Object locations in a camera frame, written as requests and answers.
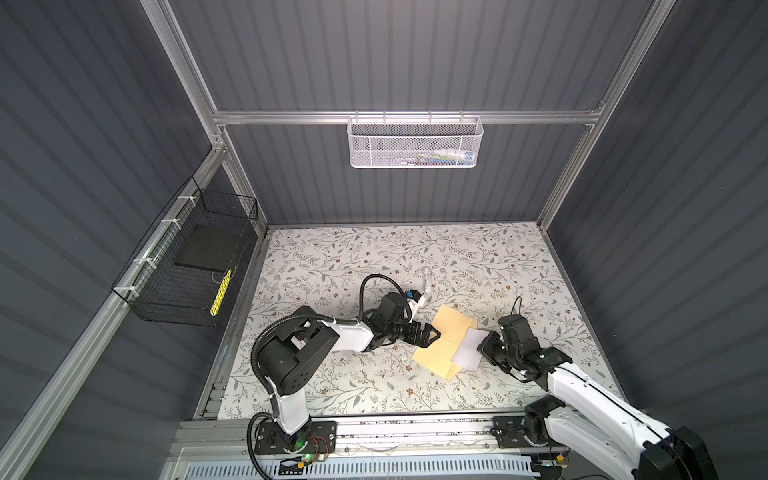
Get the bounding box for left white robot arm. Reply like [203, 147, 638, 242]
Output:
[250, 290, 441, 438]

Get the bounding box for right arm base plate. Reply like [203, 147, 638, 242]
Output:
[490, 415, 564, 450]

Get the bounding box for black wire basket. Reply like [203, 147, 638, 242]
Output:
[113, 179, 260, 327]

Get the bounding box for tan paper envelope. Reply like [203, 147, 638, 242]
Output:
[412, 305, 478, 380]

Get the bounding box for white wire mesh basket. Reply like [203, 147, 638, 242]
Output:
[346, 115, 484, 169]

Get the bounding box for black corrugated cable conduit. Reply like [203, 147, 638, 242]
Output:
[247, 273, 409, 480]

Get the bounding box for yellow marker pen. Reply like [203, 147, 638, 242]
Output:
[209, 269, 233, 317]

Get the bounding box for white vented cable tray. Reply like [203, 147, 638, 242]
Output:
[182, 457, 535, 480]

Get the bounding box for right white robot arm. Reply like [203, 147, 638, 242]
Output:
[477, 313, 718, 479]

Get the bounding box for white paper letter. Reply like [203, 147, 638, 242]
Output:
[452, 328, 490, 371]

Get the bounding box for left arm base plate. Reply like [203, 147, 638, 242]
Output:
[253, 420, 338, 455]

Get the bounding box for pens in white basket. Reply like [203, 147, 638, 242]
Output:
[398, 148, 476, 168]

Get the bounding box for floral table mat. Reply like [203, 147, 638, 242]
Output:
[218, 223, 617, 420]

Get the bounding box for black foam pad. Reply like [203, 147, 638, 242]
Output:
[174, 224, 240, 273]

